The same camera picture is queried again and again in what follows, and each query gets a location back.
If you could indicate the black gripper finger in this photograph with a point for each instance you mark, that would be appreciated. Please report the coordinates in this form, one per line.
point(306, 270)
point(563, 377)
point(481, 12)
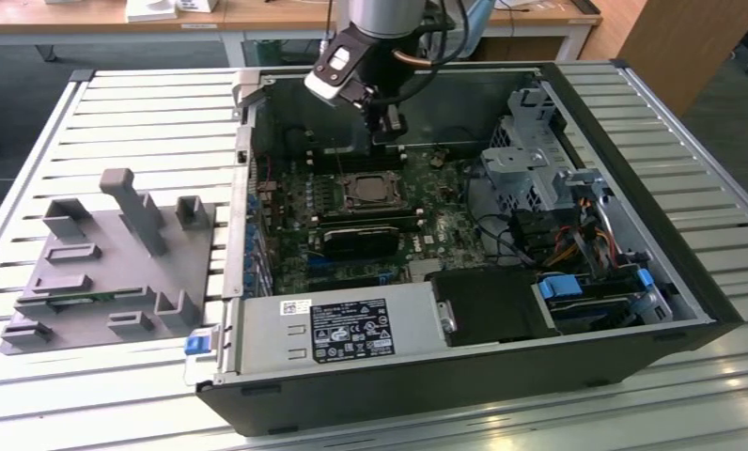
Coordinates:
point(375, 119)
point(398, 124)

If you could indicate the wooden cabinet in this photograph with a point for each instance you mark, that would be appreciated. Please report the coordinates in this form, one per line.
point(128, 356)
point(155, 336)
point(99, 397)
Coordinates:
point(674, 47)

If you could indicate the white cardboard box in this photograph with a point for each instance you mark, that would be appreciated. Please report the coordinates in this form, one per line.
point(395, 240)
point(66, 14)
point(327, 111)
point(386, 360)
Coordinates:
point(151, 11)

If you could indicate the copper coloured curved tube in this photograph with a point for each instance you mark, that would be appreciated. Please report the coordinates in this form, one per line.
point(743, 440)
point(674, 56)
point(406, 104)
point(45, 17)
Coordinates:
point(411, 60)

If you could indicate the silver drive cage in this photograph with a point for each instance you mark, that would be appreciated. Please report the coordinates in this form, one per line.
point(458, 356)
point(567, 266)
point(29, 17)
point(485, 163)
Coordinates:
point(511, 160)

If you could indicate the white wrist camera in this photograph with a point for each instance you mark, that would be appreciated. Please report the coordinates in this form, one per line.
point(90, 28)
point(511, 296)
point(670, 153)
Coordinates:
point(336, 66)

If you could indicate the blue power supply latch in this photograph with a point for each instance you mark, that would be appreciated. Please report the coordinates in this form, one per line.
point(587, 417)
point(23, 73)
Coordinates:
point(198, 344)

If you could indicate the white printed box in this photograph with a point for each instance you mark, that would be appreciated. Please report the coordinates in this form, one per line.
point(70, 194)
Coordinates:
point(200, 4)

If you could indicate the small silver heatsink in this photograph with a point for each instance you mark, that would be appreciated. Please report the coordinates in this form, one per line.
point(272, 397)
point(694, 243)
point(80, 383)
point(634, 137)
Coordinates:
point(420, 269)

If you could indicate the silver CPU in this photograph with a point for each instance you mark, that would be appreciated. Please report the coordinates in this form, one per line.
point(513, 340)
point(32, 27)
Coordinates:
point(374, 189)

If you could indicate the black graphics card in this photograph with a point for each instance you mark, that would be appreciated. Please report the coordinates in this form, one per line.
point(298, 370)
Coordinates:
point(358, 244)

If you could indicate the black plastic shroud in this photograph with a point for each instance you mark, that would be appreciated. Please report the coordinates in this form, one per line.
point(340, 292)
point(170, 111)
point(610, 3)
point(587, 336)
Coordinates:
point(493, 305)

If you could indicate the small brown heatsink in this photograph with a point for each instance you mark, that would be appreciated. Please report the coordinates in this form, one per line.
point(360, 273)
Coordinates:
point(264, 187)

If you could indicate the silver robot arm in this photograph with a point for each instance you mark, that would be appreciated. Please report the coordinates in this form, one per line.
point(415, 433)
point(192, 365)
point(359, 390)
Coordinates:
point(386, 16)

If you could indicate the blue card retention clip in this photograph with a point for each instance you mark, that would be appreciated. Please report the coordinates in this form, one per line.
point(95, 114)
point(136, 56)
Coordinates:
point(247, 260)
point(248, 231)
point(247, 280)
point(248, 203)

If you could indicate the hard disk in blue carrier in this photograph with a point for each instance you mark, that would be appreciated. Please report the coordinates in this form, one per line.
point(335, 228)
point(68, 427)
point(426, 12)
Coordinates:
point(558, 285)

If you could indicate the grey parts rack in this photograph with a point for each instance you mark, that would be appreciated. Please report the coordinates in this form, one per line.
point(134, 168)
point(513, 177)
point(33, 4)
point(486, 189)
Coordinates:
point(116, 263)

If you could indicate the green motherboard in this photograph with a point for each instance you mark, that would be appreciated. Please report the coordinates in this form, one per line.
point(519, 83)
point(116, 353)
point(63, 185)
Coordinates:
point(449, 235)

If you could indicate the blue bay latch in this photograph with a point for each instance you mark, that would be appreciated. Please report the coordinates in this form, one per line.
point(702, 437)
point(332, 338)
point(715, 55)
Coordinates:
point(645, 278)

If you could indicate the black PC case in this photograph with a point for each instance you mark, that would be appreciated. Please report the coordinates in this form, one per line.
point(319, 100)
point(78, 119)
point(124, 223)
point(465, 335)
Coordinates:
point(411, 390)

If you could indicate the green RAM stick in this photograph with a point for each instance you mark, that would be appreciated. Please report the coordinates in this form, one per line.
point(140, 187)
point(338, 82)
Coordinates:
point(100, 297)

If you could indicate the wooden desk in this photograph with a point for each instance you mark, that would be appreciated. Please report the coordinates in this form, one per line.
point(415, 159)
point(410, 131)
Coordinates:
point(555, 23)

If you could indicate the silver power supply unit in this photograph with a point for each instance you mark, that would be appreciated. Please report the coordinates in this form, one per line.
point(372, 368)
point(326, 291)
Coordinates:
point(267, 329)

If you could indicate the CPU socket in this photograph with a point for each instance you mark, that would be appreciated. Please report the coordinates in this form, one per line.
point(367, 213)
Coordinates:
point(376, 205)

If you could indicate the black RAM slot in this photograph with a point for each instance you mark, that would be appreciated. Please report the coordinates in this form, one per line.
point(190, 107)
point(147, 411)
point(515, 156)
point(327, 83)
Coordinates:
point(360, 149)
point(360, 217)
point(360, 213)
point(360, 154)
point(360, 221)
point(360, 224)
point(360, 158)

